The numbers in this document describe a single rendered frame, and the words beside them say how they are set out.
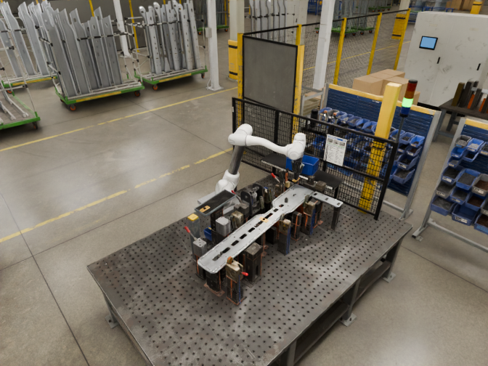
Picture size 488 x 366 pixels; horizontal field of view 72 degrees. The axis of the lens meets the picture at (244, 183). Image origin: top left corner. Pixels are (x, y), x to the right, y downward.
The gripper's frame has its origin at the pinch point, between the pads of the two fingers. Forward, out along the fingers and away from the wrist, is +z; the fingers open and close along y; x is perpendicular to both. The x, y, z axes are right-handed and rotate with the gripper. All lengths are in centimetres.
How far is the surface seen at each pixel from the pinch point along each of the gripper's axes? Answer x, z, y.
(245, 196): -46, 8, -22
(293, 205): -12.8, 22.2, 7.5
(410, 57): 647, 19, -95
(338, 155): 54, -3, 14
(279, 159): 46, 19, -49
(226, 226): -81, 13, -12
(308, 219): -7.0, 35.7, 20.8
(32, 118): -15, 96, -606
